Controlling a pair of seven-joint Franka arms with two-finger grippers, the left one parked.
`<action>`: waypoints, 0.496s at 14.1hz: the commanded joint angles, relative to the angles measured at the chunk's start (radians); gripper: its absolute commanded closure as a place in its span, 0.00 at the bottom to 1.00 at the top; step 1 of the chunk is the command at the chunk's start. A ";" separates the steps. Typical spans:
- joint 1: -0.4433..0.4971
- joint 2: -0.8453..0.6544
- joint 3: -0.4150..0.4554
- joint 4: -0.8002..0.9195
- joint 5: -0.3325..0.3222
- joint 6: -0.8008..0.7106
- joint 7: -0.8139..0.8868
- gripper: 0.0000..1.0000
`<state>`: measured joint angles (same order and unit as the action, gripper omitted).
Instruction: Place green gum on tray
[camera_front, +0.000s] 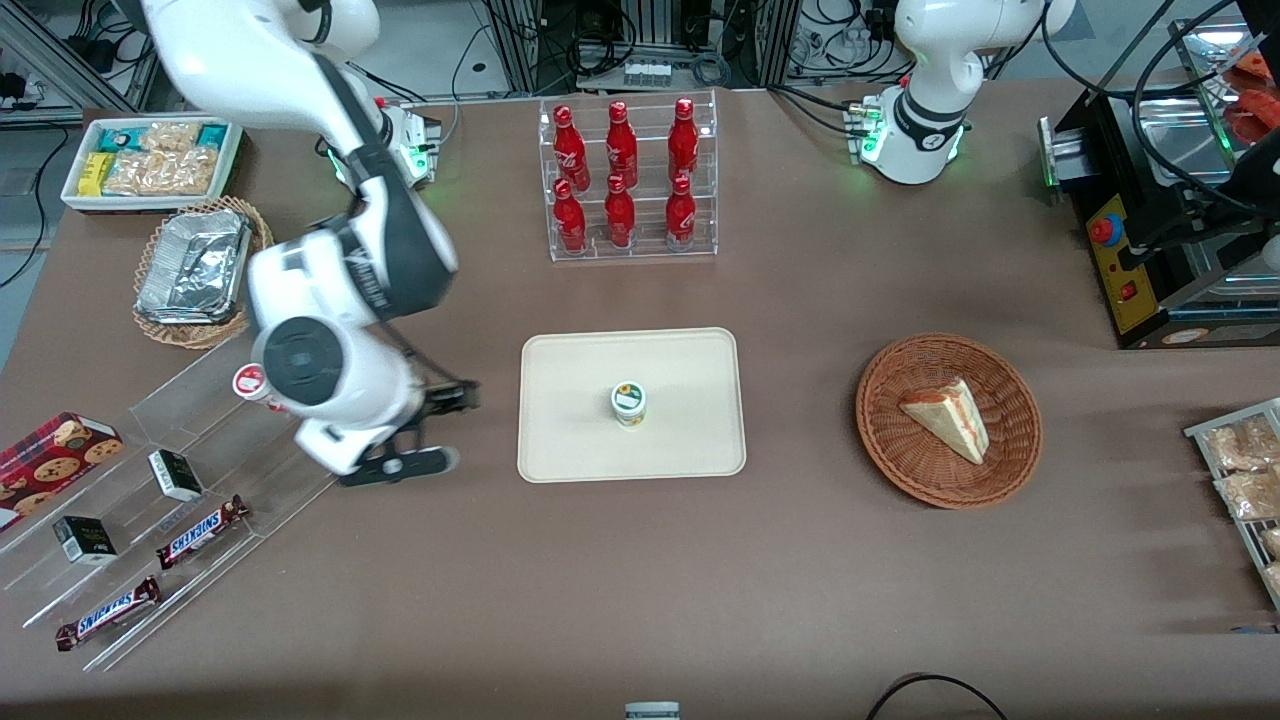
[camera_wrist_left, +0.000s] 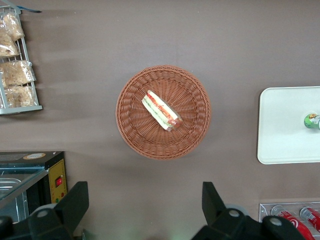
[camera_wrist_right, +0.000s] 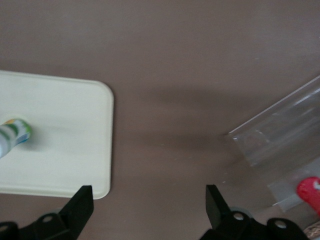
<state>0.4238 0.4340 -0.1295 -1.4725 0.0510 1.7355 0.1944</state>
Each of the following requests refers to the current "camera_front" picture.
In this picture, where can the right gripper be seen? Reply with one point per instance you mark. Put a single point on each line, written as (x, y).
(446, 399)

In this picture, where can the green gum bottle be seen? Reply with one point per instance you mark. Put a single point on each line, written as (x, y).
(628, 404)

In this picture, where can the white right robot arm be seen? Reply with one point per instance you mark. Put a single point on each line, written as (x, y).
(390, 250)

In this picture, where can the cream plastic tray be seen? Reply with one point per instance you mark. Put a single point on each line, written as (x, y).
(580, 430)

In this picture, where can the red gum bottle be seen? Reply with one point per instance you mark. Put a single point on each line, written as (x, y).
(250, 382)

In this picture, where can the red cola bottle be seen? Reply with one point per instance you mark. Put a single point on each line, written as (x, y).
(570, 222)
(680, 220)
(621, 150)
(683, 145)
(570, 150)
(619, 220)

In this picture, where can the clear acrylic tiered shelf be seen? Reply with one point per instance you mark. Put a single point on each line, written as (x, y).
(200, 400)

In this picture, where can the clear acrylic bottle rack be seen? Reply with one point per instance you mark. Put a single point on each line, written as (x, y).
(650, 250)

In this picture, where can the oval brown wicker basket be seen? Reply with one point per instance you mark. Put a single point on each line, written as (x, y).
(180, 336)

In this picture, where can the snickers bar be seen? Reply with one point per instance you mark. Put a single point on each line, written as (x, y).
(108, 613)
(203, 531)

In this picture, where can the small black box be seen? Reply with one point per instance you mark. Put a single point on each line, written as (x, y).
(85, 540)
(175, 476)

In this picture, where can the stacked foil containers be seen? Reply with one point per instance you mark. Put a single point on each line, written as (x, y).
(195, 265)

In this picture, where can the teal snack packet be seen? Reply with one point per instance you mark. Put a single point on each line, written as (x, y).
(120, 138)
(212, 135)

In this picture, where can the white plastic bin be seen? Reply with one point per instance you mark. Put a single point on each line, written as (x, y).
(150, 206)

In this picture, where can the clear nut brittle bag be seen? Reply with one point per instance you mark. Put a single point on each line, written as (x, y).
(165, 172)
(170, 137)

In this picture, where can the small grey box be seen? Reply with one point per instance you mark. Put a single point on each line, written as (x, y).
(652, 712)

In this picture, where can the white power strip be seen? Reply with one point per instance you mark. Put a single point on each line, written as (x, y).
(646, 72)

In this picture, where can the red tartan cookie box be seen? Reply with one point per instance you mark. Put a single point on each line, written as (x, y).
(50, 460)

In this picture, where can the yellow snack packet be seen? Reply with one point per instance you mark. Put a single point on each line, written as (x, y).
(95, 173)

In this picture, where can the round brown wicker basket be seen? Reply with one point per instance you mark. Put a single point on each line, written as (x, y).
(900, 460)

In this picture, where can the wrapped sandwich wedge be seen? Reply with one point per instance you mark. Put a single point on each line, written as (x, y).
(950, 415)

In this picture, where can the black yellow food warmer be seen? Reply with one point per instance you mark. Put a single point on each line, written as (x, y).
(1120, 280)

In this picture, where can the clear bag of nut snack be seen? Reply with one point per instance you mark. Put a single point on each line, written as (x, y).
(1240, 447)
(1272, 542)
(1252, 495)
(1274, 580)

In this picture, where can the blue tape strip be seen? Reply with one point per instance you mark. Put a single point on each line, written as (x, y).
(1252, 628)

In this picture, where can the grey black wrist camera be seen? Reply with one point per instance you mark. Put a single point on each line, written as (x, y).
(400, 467)

